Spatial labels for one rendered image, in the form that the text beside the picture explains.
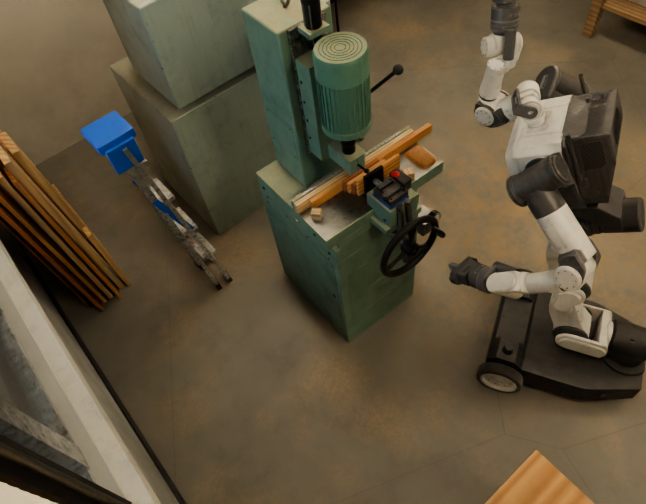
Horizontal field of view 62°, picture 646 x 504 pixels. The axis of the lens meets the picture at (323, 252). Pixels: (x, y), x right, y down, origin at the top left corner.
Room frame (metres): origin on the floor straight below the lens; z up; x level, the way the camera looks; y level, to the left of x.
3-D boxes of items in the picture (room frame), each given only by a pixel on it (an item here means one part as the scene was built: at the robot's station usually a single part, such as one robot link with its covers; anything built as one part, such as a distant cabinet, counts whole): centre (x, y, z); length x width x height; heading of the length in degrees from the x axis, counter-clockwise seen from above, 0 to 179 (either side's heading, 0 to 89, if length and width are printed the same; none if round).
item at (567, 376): (0.96, -1.03, 0.19); 0.64 x 0.52 x 0.33; 60
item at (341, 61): (1.46, -0.16, 1.35); 0.18 x 0.18 x 0.31
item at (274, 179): (1.56, -0.10, 0.76); 0.57 x 0.45 x 0.09; 30
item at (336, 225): (1.38, -0.25, 0.87); 0.61 x 0.30 x 0.06; 120
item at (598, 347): (0.95, -1.06, 0.28); 0.21 x 0.20 x 0.13; 60
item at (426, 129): (1.51, -0.26, 0.92); 0.62 x 0.02 x 0.04; 120
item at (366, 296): (1.56, -0.10, 0.36); 0.58 x 0.45 x 0.71; 30
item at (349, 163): (1.47, -0.15, 1.03); 0.14 x 0.07 x 0.09; 30
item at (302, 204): (1.50, -0.19, 0.92); 0.60 x 0.02 x 0.05; 120
